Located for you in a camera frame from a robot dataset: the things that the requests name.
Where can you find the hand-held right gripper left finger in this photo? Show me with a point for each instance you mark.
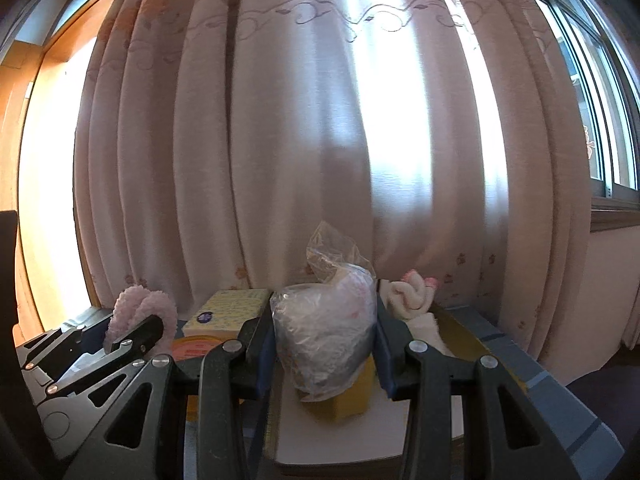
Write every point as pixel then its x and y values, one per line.
pixel 262 360

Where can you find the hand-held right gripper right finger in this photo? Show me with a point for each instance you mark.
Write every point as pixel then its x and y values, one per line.
pixel 387 355

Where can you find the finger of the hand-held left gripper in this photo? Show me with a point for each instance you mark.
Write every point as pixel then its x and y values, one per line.
pixel 65 345
pixel 140 335

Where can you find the pink fluffy sock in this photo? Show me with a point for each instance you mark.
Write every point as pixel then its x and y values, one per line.
pixel 130 310

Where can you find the white towel with pink trim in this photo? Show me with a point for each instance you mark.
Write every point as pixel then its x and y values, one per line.
pixel 412 300

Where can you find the yellow sponge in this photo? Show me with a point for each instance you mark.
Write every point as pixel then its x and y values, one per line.
pixel 345 400

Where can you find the clear plastic bag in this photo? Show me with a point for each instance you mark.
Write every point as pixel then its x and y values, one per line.
pixel 325 330

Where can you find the rectangular gold tin box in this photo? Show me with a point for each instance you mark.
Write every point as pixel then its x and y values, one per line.
pixel 465 330

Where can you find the round gold tin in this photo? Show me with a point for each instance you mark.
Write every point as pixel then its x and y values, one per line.
pixel 195 347

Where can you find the yellow patterned tissue box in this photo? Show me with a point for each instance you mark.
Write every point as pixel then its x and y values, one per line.
pixel 225 315

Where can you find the white paper sheet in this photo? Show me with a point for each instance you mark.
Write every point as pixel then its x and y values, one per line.
pixel 310 440

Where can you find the pale floral curtain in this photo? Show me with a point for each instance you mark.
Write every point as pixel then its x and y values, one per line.
pixel 300 135

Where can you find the window sill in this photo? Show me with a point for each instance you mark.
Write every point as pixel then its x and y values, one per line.
pixel 615 212

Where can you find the wooden door frame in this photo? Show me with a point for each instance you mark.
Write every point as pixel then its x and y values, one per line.
pixel 55 45

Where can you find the window frame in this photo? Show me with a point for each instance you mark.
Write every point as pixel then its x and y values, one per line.
pixel 590 85

